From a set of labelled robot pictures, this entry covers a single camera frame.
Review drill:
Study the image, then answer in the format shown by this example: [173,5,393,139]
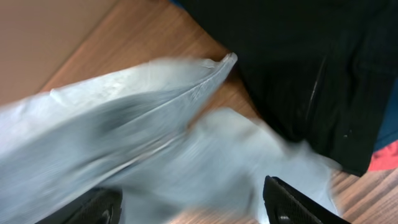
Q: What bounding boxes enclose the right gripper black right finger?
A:
[263,176,350,224]

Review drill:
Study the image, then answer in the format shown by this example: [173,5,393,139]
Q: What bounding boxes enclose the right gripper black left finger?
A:
[37,188,123,224]

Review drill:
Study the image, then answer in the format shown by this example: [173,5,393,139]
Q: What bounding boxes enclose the light blue denim shorts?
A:
[1,54,338,223]

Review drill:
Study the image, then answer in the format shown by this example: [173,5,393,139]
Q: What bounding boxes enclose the red garment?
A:
[368,141,398,171]

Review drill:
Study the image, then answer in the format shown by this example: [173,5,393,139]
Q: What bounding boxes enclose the dark blue garment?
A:
[374,80,398,152]

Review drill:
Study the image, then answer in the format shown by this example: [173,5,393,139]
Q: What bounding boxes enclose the black garment pile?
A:
[180,0,397,176]

